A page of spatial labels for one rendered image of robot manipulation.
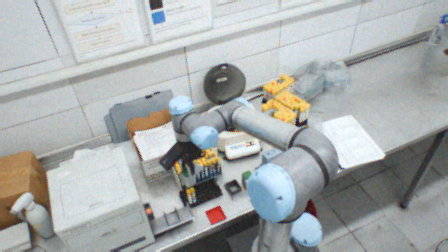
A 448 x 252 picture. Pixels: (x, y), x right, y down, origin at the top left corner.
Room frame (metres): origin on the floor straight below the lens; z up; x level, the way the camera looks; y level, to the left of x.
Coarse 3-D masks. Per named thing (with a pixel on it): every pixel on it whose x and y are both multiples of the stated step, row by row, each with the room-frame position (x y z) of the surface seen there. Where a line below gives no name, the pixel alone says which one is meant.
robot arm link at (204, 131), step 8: (192, 112) 0.82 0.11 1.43; (216, 112) 0.82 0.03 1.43; (184, 120) 0.80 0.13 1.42; (192, 120) 0.79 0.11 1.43; (200, 120) 0.78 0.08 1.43; (208, 120) 0.78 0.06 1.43; (216, 120) 0.79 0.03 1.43; (184, 128) 0.78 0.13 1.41; (192, 128) 0.76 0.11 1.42; (200, 128) 0.75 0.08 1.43; (208, 128) 0.75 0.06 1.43; (216, 128) 0.77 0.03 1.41; (224, 128) 0.78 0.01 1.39; (192, 136) 0.74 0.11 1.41; (200, 136) 0.73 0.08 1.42; (208, 136) 0.73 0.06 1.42; (216, 136) 0.74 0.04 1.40; (200, 144) 0.71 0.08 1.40; (208, 144) 0.73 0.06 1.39
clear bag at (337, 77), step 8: (328, 64) 1.66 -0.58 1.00; (336, 64) 1.66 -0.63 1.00; (344, 64) 1.68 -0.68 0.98; (328, 72) 1.63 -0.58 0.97; (336, 72) 1.62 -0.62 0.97; (344, 72) 1.63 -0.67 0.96; (328, 80) 1.60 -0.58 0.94; (336, 80) 1.60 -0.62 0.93; (344, 80) 1.60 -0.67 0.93; (328, 88) 1.58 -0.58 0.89; (336, 88) 1.59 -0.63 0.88
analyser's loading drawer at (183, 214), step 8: (184, 208) 0.81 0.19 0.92; (168, 216) 0.78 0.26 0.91; (176, 216) 0.78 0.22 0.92; (184, 216) 0.78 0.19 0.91; (192, 216) 0.77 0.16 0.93; (152, 224) 0.75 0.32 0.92; (160, 224) 0.75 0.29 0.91; (168, 224) 0.74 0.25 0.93; (176, 224) 0.74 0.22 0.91; (152, 232) 0.71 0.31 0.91; (160, 232) 0.71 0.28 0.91
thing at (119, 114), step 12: (144, 96) 1.35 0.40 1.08; (156, 96) 1.35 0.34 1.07; (168, 96) 1.37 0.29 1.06; (120, 108) 1.29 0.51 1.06; (132, 108) 1.31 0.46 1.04; (144, 108) 1.33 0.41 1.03; (156, 108) 1.34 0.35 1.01; (108, 120) 1.27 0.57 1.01; (120, 120) 1.28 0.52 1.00; (120, 132) 1.26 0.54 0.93
